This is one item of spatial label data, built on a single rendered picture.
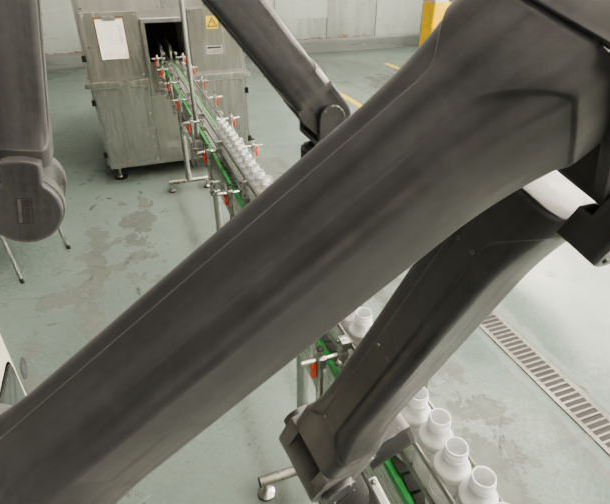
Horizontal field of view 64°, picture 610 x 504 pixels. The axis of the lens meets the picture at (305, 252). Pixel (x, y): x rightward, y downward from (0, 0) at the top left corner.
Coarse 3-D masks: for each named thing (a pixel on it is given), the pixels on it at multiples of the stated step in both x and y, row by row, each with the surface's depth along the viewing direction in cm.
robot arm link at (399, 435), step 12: (300, 408) 49; (288, 420) 49; (396, 420) 52; (396, 432) 51; (408, 432) 53; (384, 444) 52; (396, 444) 53; (408, 444) 54; (384, 456) 53; (372, 468) 53; (348, 480) 45; (324, 492) 45; (336, 492) 44; (348, 492) 48
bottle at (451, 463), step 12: (444, 444) 78; (456, 444) 79; (444, 456) 77; (456, 456) 76; (444, 468) 78; (456, 468) 77; (468, 468) 78; (432, 480) 81; (444, 480) 78; (456, 480) 77; (432, 492) 81; (456, 492) 79
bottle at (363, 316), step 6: (360, 312) 107; (366, 312) 107; (354, 318) 106; (360, 318) 104; (366, 318) 104; (354, 324) 107; (360, 324) 105; (366, 324) 105; (354, 330) 106; (360, 330) 105; (354, 336) 106; (360, 336) 105; (354, 342) 107
